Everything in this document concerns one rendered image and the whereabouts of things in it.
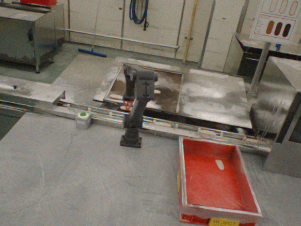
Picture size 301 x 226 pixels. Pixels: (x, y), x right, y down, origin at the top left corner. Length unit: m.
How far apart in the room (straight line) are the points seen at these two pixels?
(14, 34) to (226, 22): 3.37
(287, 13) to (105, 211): 1.90
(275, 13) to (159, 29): 3.22
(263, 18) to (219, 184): 1.41
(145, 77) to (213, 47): 3.92
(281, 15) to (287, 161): 1.20
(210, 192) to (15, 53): 3.69
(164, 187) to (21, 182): 0.64
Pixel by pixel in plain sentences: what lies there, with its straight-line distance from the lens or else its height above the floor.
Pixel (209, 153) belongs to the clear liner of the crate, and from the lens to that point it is 1.50.
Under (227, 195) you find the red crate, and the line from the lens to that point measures 1.33.
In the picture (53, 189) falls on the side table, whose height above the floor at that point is 0.82.
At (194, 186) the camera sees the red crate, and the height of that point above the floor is 0.82.
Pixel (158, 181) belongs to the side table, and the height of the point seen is 0.82.
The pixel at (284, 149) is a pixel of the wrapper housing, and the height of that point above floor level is 0.98.
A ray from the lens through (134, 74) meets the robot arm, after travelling 1.10.
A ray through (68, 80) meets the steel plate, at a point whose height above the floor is 0.82.
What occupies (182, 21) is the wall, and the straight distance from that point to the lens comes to 5.16.
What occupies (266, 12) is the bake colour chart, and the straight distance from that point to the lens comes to 2.29.
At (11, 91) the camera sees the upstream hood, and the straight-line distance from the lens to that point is 1.84.
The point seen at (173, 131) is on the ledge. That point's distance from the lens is 1.56.
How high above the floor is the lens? 1.73
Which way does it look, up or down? 30 degrees down
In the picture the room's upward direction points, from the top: 8 degrees clockwise
